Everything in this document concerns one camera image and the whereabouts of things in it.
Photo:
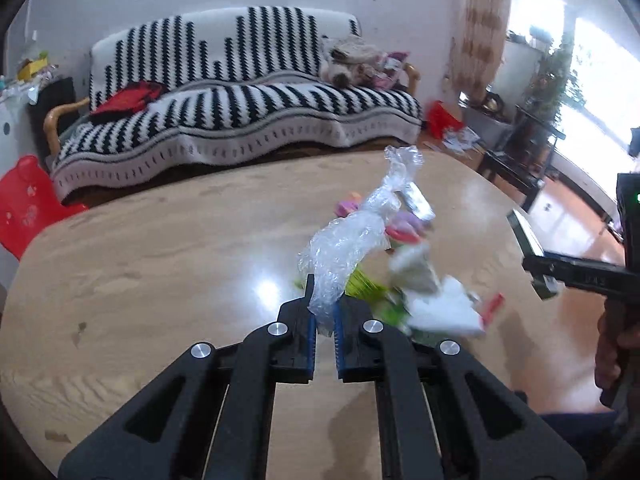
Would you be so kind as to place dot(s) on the wooden oval coffee table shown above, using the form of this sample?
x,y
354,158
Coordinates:
x,y
105,300

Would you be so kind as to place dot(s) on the green white snack wrapper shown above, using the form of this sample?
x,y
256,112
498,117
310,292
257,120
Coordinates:
x,y
376,295

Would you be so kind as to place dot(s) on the yellow box on cabinet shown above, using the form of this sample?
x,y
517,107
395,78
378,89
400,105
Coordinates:
x,y
30,68

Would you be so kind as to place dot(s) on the green white torn box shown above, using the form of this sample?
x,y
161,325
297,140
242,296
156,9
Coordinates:
x,y
421,303

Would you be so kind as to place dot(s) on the potted green plant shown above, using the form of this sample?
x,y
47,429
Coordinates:
x,y
554,84

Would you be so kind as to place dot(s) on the pink cartoon pillow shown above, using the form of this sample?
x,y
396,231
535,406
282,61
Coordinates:
x,y
390,70

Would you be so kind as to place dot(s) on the pile of clothes on sofa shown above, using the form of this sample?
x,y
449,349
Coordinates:
x,y
350,62

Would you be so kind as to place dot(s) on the red garment on sofa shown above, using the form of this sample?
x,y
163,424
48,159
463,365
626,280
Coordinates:
x,y
126,102

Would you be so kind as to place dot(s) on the patterned brown curtain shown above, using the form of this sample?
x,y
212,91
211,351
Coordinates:
x,y
477,48

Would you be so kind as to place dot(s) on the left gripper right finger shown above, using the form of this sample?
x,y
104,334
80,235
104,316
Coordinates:
x,y
442,414

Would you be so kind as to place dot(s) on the red ribbon scrap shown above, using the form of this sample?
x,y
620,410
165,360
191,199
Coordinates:
x,y
490,308

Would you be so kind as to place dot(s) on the black white striped sofa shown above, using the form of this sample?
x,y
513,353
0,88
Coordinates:
x,y
239,83

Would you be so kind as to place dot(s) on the person's right hand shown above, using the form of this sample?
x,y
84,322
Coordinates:
x,y
606,367

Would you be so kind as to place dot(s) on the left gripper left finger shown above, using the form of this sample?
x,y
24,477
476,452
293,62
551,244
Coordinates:
x,y
208,414

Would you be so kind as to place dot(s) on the papers on floor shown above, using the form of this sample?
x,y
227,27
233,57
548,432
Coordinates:
x,y
461,140

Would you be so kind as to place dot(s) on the red bag on floor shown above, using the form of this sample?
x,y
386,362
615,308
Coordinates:
x,y
441,117

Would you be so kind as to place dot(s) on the red pig plastic stool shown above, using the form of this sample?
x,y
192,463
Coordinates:
x,y
29,205

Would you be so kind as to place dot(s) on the black wooden chair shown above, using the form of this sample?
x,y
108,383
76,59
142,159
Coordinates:
x,y
523,155

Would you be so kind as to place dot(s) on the clear plastic wrap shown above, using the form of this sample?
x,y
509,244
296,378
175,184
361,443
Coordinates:
x,y
335,251

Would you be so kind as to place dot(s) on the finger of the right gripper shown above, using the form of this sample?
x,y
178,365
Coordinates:
x,y
545,287

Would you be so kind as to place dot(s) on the white cabinet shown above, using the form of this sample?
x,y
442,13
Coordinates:
x,y
18,136

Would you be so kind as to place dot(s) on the purple bear toy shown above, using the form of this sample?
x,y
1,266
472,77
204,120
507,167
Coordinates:
x,y
404,228

